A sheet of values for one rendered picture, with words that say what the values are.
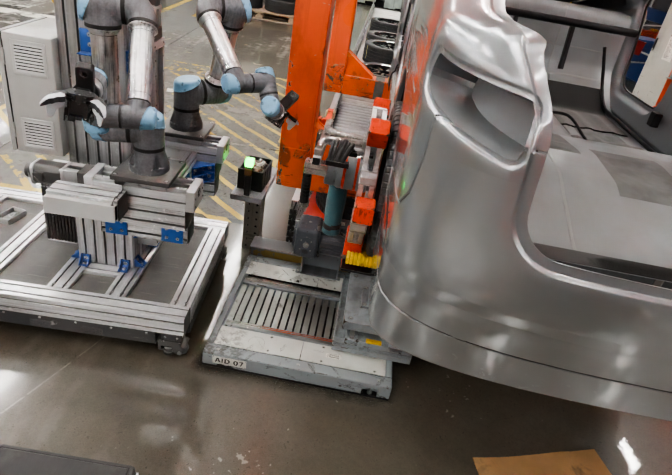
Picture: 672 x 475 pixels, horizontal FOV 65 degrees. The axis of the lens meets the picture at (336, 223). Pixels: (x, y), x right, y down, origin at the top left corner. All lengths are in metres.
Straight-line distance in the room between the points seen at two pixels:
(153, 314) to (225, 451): 0.63
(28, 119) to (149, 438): 1.31
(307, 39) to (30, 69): 1.13
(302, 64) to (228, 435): 1.64
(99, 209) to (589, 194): 1.85
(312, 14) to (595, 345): 1.81
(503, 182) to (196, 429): 1.56
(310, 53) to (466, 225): 1.57
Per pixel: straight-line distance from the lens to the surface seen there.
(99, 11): 1.98
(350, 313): 2.45
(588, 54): 4.80
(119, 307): 2.43
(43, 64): 2.31
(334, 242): 2.70
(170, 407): 2.31
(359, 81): 4.55
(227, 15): 2.35
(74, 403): 2.38
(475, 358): 1.43
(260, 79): 2.13
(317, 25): 2.53
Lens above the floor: 1.75
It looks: 29 degrees down
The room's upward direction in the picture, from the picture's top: 10 degrees clockwise
